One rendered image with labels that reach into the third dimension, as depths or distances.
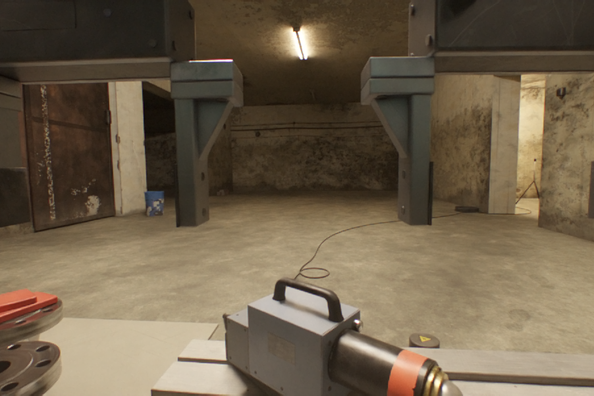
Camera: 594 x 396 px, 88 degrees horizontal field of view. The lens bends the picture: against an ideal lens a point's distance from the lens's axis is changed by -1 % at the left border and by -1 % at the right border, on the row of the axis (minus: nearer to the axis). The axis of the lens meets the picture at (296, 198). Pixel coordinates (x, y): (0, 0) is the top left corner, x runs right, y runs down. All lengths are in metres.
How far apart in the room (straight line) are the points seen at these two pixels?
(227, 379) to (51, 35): 0.86
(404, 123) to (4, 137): 0.27
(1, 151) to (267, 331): 0.56
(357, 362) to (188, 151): 0.50
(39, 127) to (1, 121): 4.57
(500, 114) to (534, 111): 3.34
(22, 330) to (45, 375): 0.32
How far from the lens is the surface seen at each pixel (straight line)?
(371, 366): 0.61
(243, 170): 11.18
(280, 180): 10.88
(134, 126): 6.11
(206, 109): 0.21
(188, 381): 0.99
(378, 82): 0.20
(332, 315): 0.65
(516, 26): 0.23
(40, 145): 4.84
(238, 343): 0.81
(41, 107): 4.93
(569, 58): 0.27
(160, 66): 0.23
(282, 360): 0.71
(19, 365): 1.02
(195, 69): 0.21
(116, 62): 0.23
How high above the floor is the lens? 0.69
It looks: 5 degrees down
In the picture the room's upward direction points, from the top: 1 degrees counter-clockwise
